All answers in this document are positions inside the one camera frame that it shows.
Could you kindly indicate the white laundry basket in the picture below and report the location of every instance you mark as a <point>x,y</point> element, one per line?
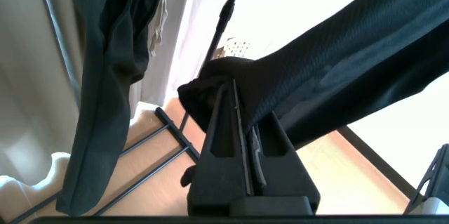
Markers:
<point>238,47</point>

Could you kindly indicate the black shorts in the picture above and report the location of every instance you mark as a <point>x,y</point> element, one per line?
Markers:
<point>105,76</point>

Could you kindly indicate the beige curtain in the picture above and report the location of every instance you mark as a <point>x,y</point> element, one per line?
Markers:
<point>28,76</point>

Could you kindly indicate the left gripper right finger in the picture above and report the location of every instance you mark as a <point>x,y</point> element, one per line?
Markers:
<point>287,178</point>

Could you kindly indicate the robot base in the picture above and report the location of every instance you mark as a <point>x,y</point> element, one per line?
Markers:
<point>435,182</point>

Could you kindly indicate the black garment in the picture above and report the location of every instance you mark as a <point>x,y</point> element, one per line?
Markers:
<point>350,59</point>

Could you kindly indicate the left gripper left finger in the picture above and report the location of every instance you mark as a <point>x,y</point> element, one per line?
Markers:
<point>217,178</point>

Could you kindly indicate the black clothes rack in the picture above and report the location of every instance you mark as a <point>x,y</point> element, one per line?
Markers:
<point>226,11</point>

